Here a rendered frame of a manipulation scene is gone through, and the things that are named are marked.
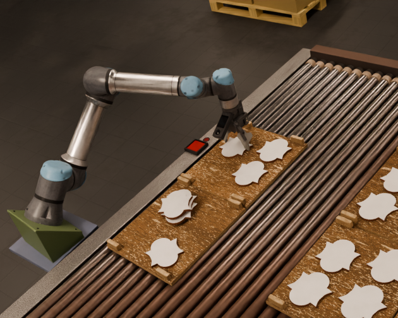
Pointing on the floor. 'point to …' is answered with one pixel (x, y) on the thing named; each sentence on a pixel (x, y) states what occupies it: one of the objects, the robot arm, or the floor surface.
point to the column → (28, 253)
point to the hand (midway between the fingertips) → (235, 146)
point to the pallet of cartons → (299, 7)
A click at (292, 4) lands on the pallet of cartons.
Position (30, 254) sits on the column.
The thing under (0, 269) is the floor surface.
